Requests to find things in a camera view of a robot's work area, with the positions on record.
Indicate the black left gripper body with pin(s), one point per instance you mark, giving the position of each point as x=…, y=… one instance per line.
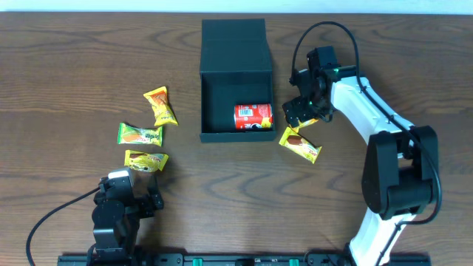
x=148, y=202

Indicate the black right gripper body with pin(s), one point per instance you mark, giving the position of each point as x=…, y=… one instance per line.
x=296, y=109

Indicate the yellow cracker snack packet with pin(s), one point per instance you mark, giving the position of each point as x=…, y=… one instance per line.
x=301, y=125

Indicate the yellow chocolate cake packet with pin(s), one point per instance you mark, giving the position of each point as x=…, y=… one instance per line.
x=146, y=162
x=299, y=145

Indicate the red soda can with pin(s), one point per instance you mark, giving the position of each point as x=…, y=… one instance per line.
x=253, y=117

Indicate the yellow peanut butter snack packet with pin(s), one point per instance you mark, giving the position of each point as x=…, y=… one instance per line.
x=163, y=114

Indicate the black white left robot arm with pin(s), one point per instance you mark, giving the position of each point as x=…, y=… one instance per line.
x=117, y=217

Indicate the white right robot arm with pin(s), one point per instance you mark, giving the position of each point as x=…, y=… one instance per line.
x=400, y=181

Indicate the green pandan cake packet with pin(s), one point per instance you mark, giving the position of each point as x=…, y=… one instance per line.
x=132, y=135

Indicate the black open gift box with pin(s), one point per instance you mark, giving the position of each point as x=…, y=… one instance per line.
x=235, y=69

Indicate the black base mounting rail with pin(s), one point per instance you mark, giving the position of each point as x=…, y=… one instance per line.
x=177, y=259

